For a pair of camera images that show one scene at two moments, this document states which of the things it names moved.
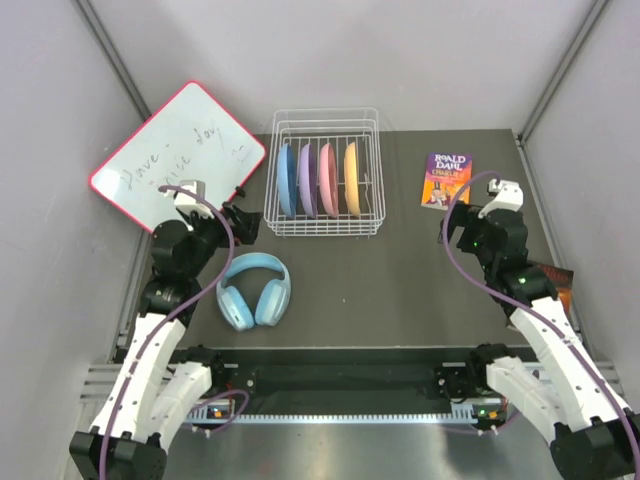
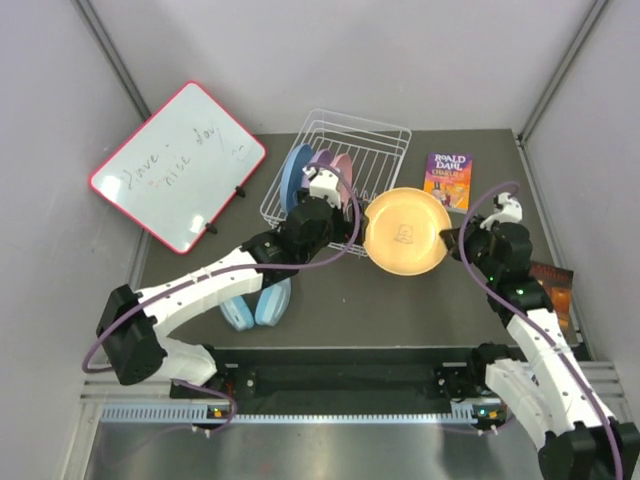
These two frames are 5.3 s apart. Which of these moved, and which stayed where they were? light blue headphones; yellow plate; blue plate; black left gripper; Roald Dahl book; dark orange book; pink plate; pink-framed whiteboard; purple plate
Moved: pink plate; black left gripper; purple plate; yellow plate; blue plate
Stayed: Roald Dahl book; pink-framed whiteboard; dark orange book; light blue headphones
